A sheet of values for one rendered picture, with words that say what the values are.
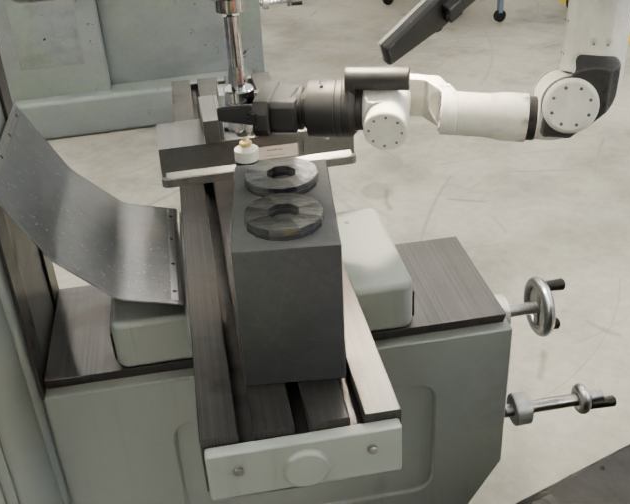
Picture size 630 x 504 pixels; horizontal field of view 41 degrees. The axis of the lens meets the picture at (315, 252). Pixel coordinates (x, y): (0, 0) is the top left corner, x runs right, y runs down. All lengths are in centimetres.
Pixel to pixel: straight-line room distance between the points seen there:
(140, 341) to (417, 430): 54
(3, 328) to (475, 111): 76
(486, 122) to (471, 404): 54
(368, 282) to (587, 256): 184
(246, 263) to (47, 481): 70
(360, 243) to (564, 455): 105
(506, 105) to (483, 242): 193
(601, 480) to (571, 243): 185
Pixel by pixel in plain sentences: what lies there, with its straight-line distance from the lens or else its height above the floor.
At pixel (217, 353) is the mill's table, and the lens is 106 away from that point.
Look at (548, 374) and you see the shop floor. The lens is 256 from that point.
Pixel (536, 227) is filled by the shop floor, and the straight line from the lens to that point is 328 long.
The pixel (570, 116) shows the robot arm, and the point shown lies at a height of 114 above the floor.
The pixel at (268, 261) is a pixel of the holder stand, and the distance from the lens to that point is 90.
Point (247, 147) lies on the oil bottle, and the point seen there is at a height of 105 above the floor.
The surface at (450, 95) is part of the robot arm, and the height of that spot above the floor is 116.
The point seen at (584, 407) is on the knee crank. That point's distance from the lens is 163.
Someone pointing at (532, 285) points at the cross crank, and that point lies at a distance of 165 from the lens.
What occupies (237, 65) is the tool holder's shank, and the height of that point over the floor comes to 120.
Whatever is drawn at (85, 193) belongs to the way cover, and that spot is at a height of 96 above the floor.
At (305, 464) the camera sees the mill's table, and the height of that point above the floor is 92.
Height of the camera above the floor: 160
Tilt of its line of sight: 31 degrees down
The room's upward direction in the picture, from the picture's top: 3 degrees counter-clockwise
